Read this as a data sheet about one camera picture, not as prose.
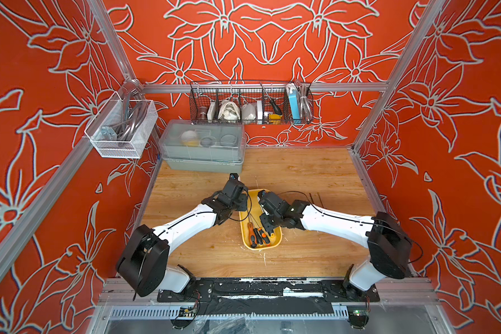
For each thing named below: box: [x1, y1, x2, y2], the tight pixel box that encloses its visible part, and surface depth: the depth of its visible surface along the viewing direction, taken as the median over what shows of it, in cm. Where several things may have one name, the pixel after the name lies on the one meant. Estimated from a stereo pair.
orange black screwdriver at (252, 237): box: [247, 213, 258, 249], surface depth 84 cm
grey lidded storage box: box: [158, 119, 248, 174], surface depth 102 cm
